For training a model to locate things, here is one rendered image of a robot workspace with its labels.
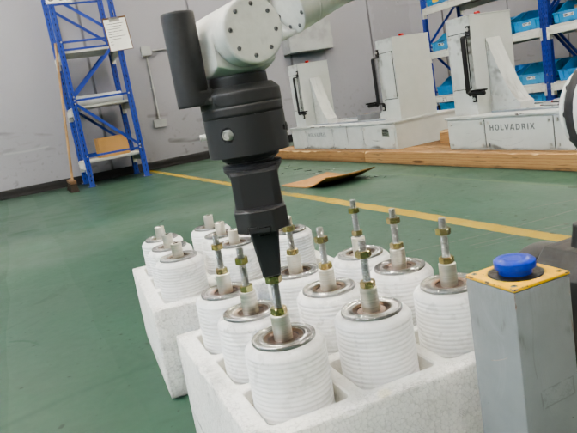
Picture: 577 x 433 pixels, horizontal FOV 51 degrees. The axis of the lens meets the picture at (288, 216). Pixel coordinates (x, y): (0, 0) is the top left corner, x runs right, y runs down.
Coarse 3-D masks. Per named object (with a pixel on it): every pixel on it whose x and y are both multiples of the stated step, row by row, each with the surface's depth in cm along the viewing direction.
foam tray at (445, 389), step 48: (192, 336) 96; (192, 384) 92; (336, 384) 72; (432, 384) 70; (240, 432) 67; (288, 432) 63; (336, 432) 65; (384, 432) 68; (432, 432) 70; (480, 432) 73
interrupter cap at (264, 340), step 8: (264, 328) 73; (296, 328) 72; (304, 328) 71; (312, 328) 71; (256, 336) 71; (264, 336) 71; (272, 336) 71; (296, 336) 70; (304, 336) 69; (312, 336) 68; (256, 344) 69; (264, 344) 68; (272, 344) 68; (280, 344) 68; (288, 344) 67; (296, 344) 67; (304, 344) 67
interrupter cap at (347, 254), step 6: (366, 246) 103; (372, 246) 102; (378, 246) 101; (342, 252) 102; (348, 252) 102; (372, 252) 99; (378, 252) 98; (342, 258) 98; (348, 258) 97; (354, 258) 97
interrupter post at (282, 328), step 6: (270, 318) 69; (276, 318) 69; (282, 318) 69; (288, 318) 69; (276, 324) 69; (282, 324) 69; (288, 324) 69; (276, 330) 69; (282, 330) 69; (288, 330) 69; (276, 336) 69; (282, 336) 69; (288, 336) 69
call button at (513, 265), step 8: (504, 256) 61; (512, 256) 60; (520, 256) 60; (528, 256) 59; (496, 264) 59; (504, 264) 59; (512, 264) 58; (520, 264) 58; (528, 264) 58; (536, 264) 59; (504, 272) 59; (512, 272) 59; (520, 272) 58; (528, 272) 59
